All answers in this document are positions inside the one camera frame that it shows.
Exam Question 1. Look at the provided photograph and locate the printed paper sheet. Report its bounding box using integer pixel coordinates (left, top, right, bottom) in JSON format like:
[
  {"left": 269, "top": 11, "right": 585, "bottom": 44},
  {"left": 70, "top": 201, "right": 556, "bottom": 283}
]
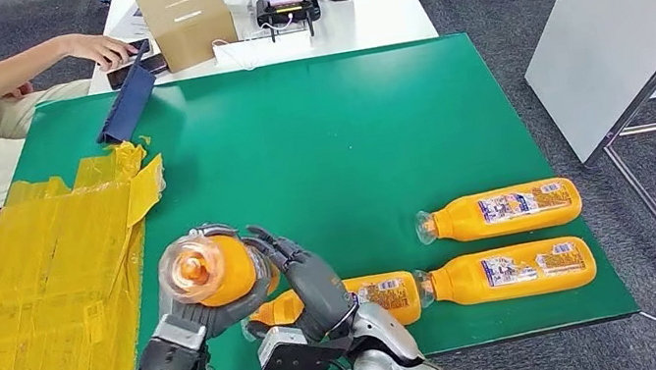
[{"left": 109, "top": 5, "right": 148, "bottom": 46}]

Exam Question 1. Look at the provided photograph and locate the yellow taped cardboard sheet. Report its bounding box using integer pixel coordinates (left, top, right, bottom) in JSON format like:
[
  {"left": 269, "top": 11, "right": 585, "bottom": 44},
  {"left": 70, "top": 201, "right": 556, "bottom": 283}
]
[{"left": 0, "top": 134, "right": 198, "bottom": 370}]

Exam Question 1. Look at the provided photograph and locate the person's left hand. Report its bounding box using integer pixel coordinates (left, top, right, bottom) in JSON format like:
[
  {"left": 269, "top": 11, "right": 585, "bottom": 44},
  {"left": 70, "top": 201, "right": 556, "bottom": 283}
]
[{"left": 0, "top": 79, "right": 36, "bottom": 104}]

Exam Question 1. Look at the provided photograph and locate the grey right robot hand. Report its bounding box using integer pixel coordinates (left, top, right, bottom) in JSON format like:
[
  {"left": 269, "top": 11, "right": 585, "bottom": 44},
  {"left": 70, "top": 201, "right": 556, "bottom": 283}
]
[{"left": 246, "top": 211, "right": 363, "bottom": 353}]

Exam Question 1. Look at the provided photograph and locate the orange detergent bottle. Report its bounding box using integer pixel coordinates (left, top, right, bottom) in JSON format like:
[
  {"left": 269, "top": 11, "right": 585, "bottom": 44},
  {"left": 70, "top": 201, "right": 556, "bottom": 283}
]
[
  {"left": 410, "top": 174, "right": 586, "bottom": 251},
  {"left": 235, "top": 266, "right": 426, "bottom": 352},
  {"left": 152, "top": 220, "right": 286, "bottom": 317},
  {"left": 410, "top": 232, "right": 601, "bottom": 316}
]

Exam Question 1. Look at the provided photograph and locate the black phone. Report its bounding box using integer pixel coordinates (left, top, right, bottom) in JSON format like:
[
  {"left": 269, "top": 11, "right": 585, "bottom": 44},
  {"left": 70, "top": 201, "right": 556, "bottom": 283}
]
[
  {"left": 104, "top": 51, "right": 174, "bottom": 93},
  {"left": 111, "top": 36, "right": 155, "bottom": 66}
]

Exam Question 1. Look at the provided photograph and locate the brown cardboard box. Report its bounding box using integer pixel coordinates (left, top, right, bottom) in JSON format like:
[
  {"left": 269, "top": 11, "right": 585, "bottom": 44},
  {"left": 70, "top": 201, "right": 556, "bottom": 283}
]
[{"left": 134, "top": 0, "right": 244, "bottom": 79}]

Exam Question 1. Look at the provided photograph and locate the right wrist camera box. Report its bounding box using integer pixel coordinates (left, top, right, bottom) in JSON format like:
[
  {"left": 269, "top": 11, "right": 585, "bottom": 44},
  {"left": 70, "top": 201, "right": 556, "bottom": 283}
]
[{"left": 252, "top": 313, "right": 358, "bottom": 370}]

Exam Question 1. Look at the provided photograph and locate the dark blue folder stand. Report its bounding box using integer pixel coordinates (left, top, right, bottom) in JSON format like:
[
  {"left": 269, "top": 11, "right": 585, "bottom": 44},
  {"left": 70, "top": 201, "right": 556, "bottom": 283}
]
[{"left": 82, "top": 38, "right": 167, "bottom": 149}]

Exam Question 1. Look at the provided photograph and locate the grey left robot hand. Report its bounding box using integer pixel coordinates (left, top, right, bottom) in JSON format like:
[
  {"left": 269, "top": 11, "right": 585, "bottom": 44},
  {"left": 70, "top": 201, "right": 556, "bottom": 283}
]
[{"left": 144, "top": 215, "right": 287, "bottom": 352}]

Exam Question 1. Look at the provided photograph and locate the green table mat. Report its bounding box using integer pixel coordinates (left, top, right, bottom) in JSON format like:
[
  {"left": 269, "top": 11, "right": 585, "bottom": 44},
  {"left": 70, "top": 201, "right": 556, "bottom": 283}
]
[{"left": 0, "top": 13, "right": 643, "bottom": 370}]

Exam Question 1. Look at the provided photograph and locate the black handheld controller with screen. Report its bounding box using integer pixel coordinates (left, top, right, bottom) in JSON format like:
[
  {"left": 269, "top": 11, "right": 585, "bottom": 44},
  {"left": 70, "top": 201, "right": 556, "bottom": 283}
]
[{"left": 252, "top": 0, "right": 326, "bottom": 48}]

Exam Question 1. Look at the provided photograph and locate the white table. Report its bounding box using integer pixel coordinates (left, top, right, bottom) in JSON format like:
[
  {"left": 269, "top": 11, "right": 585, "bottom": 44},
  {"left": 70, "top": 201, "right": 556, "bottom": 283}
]
[{"left": 73, "top": 0, "right": 441, "bottom": 97}]

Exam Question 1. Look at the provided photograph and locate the person's right hand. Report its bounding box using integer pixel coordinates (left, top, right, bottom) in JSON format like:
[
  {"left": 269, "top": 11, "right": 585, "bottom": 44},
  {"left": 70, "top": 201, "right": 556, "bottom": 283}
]
[{"left": 60, "top": 24, "right": 142, "bottom": 79}]

